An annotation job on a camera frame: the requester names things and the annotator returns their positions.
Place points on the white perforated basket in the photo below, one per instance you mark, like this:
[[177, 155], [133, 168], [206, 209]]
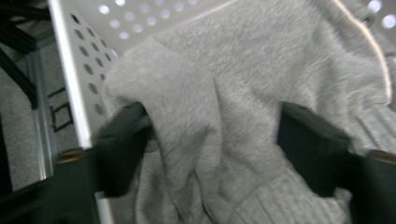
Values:
[[77, 77]]

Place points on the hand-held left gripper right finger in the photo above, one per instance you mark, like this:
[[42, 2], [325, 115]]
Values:
[[311, 149]]

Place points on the grey pants with white piping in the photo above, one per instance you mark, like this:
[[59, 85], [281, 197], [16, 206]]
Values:
[[249, 77]]

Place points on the aluminium stand post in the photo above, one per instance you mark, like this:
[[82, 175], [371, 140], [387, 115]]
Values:
[[42, 124]]

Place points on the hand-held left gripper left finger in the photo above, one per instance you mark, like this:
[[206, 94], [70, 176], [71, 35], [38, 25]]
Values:
[[121, 149]]

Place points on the black frame bars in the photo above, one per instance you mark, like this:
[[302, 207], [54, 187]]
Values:
[[17, 37]]

